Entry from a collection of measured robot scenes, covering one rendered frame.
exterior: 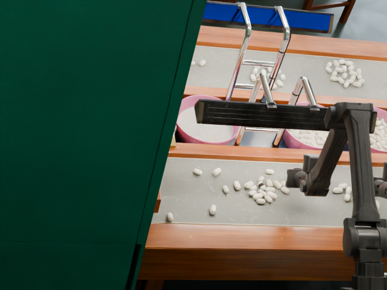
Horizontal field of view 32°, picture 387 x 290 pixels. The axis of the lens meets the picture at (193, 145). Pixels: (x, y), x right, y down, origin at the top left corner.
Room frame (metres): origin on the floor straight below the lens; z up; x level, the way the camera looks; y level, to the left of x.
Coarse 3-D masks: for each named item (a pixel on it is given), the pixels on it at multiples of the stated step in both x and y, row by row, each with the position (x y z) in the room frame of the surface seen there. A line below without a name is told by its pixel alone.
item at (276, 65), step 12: (276, 12) 2.27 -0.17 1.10; (288, 24) 2.20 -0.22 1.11; (288, 36) 2.14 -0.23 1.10; (240, 48) 2.09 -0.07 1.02; (240, 60) 2.08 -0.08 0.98; (252, 60) 2.11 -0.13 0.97; (276, 60) 2.13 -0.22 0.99; (276, 72) 2.14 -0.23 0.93; (240, 84) 2.10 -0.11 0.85; (228, 96) 2.08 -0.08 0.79; (264, 96) 2.13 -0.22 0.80
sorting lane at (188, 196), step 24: (168, 168) 1.66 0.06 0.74; (192, 168) 1.70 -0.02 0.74; (216, 168) 1.73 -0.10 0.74; (240, 168) 1.76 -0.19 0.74; (264, 168) 1.80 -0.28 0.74; (288, 168) 1.83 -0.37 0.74; (336, 168) 1.91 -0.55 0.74; (168, 192) 1.55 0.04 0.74; (192, 192) 1.58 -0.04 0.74; (216, 192) 1.61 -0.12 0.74; (240, 192) 1.64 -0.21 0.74; (192, 216) 1.48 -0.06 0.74; (216, 216) 1.51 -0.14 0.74; (240, 216) 1.54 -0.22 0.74; (264, 216) 1.57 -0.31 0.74; (288, 216) 1.60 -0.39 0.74; (312, 216) 1.63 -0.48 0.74; (336, 216) 1.66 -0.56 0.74; (384, 216) 1.73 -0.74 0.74
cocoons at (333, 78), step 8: (192, 64) 2.27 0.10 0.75; (200, 64) 2.28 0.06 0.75; (328, 64) 2.53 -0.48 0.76; (336, 64) 2.55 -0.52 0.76; (256, 72) 2.33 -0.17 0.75; (264, 72) 2.34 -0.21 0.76; (280, 72) 2.38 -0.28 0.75; (336, 72) 2.49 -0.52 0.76; (344, 72) 2.51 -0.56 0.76; (352, 72) 2.52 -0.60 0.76; (360, 72) 2.54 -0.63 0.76; (336, 80) 2.44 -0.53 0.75; (352, 80) 2.47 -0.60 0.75; (360, 80) 2.48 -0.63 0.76; (272, 88) 2.27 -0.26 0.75
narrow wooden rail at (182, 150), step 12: (180, 144) 1.77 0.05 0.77; (192, 144) 1.79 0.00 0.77; (204, 144) 1.81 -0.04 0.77; (168, 156) 1.71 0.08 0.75; (180, 156) 1.73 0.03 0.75; (192, 156) 1.74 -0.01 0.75; (204, 156) 1.76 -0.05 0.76; (216, 156) 1.77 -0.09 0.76; (228, 156) 1.78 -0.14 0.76; (240, 156) 1.80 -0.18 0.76; (252, 156) 1.82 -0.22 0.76; (264, 156) 1.83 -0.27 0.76; (276, 156) 1.85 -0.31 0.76; (288, 156) 1.87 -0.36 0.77; (300, 156) 1.89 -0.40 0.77; (348, 156) 1.96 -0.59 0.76; (372, 156) 2.00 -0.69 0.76; (384, 156) 2.02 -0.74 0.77
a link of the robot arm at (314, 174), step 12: (324, 120) 1.51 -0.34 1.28; (336, 132) 1.48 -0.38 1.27; (324, 144) 1.54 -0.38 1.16; (336, 144) 1.49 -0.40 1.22; (324, 156) 1.51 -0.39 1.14; (336, 156) 1.50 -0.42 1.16; (324, 168) 1.51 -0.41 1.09; (312, 180) 1.53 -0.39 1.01; (324, 180) 1.52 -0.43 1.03; (312, 192) 1.53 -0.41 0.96; (324, 192) 1.53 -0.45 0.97
